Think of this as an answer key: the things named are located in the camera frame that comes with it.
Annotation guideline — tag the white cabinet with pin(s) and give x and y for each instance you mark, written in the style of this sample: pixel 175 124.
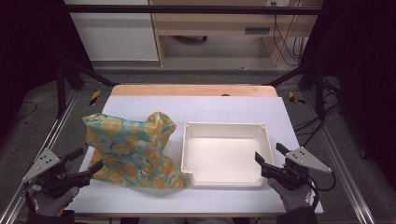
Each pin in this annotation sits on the white cabinet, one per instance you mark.
pixel 115 37

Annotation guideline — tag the black curtain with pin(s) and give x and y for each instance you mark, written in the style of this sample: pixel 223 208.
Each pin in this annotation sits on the black curtain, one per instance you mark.
pixel 25 46
pixel 367 62

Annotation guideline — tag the black metal crossbar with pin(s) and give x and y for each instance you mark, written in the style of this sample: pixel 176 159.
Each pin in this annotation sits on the black metal crossbar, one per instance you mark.
pixel 186 10

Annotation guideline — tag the green orange-print cloth bag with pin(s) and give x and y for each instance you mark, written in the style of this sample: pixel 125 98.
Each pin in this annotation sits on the green orange-print cloth bag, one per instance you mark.
pixel 130 149

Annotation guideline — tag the black metal frame strut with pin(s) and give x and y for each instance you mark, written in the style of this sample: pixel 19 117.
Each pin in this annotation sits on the black metal frame strut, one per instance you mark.
pixel 320 93
pixel 61 93

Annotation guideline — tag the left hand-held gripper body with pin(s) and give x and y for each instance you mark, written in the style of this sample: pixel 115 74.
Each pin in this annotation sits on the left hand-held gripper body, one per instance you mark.
pixel 43 163

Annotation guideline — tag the person's right hand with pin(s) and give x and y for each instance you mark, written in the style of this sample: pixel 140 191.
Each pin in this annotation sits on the person's right hand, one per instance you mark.
pixel 292 199

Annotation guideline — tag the person's left hand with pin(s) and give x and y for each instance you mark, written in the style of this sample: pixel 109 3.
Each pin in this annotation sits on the person's left hand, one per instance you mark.
pixel 49 203

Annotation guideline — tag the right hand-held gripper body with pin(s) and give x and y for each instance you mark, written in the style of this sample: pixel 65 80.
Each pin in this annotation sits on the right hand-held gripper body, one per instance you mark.
pixel 306 160

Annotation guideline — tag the wooden desk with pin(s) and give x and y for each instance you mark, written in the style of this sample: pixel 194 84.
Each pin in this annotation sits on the wooden desk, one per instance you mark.
pixel 218 25

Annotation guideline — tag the white plastic tray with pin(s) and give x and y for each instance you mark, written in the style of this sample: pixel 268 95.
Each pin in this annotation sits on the white plastic tray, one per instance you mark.
pixel 224 155

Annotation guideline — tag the yellow and black tape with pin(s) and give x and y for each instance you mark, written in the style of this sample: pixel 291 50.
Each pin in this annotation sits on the yellow and black tape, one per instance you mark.
pixel 291 96
pixel 95 97

